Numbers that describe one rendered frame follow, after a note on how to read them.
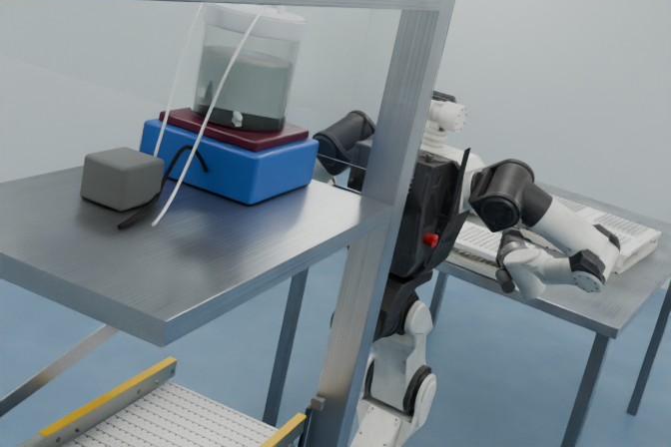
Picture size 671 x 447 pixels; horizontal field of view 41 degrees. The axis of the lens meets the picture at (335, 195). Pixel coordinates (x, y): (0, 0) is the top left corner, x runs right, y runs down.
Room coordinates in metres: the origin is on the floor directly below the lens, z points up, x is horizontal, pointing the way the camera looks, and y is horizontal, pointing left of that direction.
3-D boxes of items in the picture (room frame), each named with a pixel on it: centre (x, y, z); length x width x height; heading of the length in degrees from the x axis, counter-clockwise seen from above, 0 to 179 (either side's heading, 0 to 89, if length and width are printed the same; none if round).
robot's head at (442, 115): (2.15, -0.21, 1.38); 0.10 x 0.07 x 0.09; 63
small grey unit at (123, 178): (1.13, 0.28, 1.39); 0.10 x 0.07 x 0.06; 158
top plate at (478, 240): (2.71, -0.50, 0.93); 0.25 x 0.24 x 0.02; 62
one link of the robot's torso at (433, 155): (2.09, -0.18, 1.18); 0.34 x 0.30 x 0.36; 63
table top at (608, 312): (3.29, -0.72, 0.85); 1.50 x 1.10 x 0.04; 152
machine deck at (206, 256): (1.16, 0.20, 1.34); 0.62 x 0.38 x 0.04; 158
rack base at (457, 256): (2.71, -0.50, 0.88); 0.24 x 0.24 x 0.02; 62
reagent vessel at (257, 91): (1.34, 0.17, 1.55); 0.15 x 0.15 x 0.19
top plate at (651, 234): (3.25, -1.07, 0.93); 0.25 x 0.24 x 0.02; 60
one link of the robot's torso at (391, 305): (2.07, -0.16, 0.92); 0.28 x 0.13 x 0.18; 153
